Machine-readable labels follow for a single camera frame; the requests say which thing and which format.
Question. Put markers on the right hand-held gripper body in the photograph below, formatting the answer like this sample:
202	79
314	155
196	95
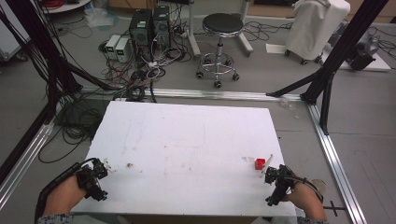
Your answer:
281	180

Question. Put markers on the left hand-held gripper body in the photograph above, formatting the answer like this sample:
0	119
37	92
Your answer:
91	182

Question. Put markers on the small red block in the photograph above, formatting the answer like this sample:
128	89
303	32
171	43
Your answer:
259	164

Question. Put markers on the person's left hand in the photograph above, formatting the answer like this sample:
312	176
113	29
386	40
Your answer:
74	191

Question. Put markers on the person's right hand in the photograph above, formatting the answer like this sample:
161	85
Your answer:
300	193

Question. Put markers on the beige rounded object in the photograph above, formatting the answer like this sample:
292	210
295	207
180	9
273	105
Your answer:
319	186

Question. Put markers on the black tape cross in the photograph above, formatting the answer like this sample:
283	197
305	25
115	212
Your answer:
334	207

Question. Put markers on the white paper sheet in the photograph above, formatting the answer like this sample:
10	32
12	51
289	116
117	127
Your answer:
275	48

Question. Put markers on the white power supply box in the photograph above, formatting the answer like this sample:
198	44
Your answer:
112	45
122	49

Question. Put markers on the large black computer tower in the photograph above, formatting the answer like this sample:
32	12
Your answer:
140	32

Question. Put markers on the white cloth covered cart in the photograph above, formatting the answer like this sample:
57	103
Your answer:
314	28

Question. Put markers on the black round stool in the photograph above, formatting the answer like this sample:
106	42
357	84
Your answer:
222	25

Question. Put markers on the black machine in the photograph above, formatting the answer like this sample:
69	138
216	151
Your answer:
364	53

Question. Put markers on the clear plastic bag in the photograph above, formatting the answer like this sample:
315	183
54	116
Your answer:
99	17

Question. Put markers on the slim black computer tower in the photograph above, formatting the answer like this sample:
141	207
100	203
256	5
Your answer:
162	26

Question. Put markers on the white floor board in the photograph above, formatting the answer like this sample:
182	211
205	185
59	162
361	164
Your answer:
381	63

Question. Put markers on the round white table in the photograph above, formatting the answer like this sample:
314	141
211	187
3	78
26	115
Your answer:
67	5

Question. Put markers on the black low frame bar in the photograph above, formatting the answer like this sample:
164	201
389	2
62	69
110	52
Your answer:
21	149

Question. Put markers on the short black frame brace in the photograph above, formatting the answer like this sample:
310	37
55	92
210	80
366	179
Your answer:
326	105

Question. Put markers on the long aluminium floor rail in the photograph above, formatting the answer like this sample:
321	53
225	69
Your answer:
218	94

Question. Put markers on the black frame post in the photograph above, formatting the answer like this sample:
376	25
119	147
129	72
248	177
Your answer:
43	40
348	43

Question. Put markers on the white desk leg frame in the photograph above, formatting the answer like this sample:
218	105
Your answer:
194	34

